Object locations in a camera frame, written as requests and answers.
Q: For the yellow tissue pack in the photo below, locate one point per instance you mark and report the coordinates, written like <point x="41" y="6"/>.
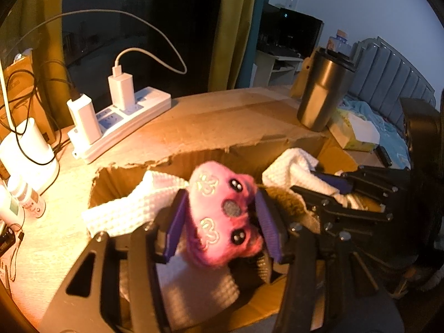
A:
<point x="357" y="131"/>

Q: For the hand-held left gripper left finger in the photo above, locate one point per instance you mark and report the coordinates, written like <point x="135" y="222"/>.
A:
<point x="176" y="222"/>

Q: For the white wall socket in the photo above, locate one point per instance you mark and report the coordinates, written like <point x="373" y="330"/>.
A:
<point x="292" y="3"/>

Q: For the white tube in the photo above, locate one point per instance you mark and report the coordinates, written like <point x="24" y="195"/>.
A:
<point x="10" y="211"/>

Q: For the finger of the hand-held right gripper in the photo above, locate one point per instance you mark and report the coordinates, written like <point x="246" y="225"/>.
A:
<point x="360" y="182"/>
<point x="347" y="210"/>

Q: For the small brown cardboard carton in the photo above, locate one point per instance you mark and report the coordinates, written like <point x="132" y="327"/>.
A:
<point x="24" y="76"/>

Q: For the grey padded headboard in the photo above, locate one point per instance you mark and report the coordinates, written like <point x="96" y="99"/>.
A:
<point x="399" y="69"/>

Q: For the small white bottle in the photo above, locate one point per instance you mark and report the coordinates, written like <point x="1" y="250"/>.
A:
<point x="29" y="199"/>

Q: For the dark window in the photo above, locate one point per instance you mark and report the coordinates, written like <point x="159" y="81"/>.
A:
<point x="138" y="7"/>

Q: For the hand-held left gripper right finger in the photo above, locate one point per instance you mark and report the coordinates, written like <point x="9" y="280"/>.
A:
<point x="267" y="222"/>

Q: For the white power strip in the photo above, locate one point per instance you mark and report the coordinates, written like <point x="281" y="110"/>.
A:
<point x="138" y="111"/>

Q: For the white television cabinet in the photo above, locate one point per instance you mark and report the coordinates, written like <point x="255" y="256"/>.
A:
<point x="274" y="67"/>

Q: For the cardboard box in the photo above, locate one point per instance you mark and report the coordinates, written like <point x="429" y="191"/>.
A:
<point x="242" y="118"/>

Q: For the white desk lamp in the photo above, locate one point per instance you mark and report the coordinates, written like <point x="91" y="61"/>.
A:
<point x="27" y="152"/>

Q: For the yellow curtain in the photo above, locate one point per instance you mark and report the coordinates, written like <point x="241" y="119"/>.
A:
<point x="236" y="24"/>
<point x="45" y="41"/>

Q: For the steel tumbler with black lid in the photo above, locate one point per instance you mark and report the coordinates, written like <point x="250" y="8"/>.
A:
<point x="321" y="93"/>

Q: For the black television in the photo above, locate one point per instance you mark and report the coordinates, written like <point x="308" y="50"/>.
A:
<point x="295" y="31"/>

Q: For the brown fuzzy cloth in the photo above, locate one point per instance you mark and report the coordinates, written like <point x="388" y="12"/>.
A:
<point x="295" y="204"/>

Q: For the pink plush toy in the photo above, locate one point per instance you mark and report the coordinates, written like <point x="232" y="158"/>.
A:
<point x="215" y="215"/>

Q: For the white waffle cloth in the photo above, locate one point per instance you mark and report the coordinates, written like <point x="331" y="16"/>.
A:
<point x="118" y="211"/>
<point x="291" y="170"/>

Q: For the dark dotted work glove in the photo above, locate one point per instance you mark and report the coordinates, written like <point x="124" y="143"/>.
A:
<point x="262" y="271"/>

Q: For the black car key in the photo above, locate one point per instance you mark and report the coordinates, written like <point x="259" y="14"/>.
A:
<point x="384" y="156"/>

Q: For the light blue blanket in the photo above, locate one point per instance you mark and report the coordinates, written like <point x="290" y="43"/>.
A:
<point x="378" y="114"/>

